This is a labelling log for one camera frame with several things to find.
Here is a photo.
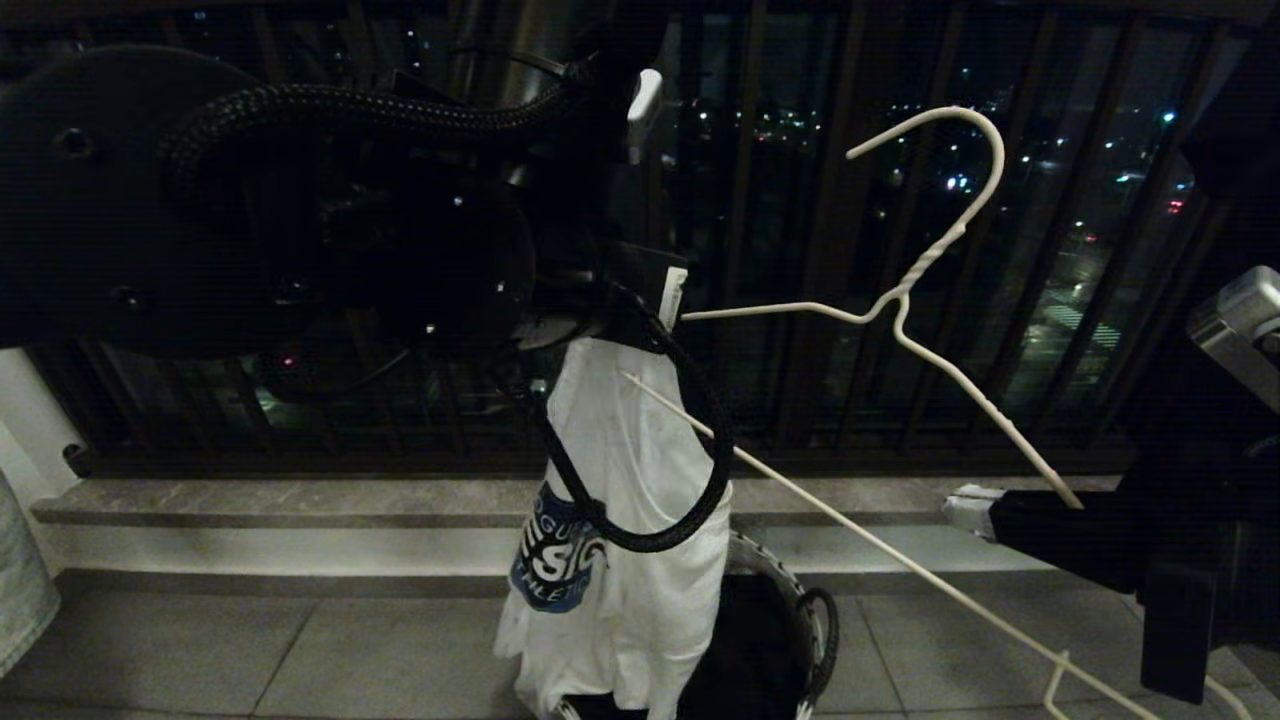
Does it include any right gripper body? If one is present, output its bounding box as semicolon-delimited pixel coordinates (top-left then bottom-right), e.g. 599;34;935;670
1118;420;1280;707

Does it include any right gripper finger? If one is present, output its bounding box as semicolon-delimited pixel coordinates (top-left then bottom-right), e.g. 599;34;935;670
944;483;1147;594

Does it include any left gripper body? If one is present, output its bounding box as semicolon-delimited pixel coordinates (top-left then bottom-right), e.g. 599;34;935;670
540;240;692;347

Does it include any white printed garment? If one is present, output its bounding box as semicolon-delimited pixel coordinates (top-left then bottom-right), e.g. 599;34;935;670
493;336;737;720

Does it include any white wire hanger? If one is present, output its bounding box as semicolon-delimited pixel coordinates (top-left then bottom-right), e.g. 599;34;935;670
618;105;1253;720

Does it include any round laundry basket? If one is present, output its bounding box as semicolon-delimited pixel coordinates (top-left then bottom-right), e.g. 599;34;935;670
556;533;841;720

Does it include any dark balcony railing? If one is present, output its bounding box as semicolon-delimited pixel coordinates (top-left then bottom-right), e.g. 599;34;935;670
0;0;1280;479

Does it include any pale hanging cloth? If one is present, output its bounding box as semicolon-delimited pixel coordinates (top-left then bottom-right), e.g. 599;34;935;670
0;468;62;681

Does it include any black cable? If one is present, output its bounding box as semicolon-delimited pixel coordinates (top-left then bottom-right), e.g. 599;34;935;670
538;288;737;554
158;62;605;206

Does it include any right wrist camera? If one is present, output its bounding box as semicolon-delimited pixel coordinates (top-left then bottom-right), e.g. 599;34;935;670
1186;265;1280;417

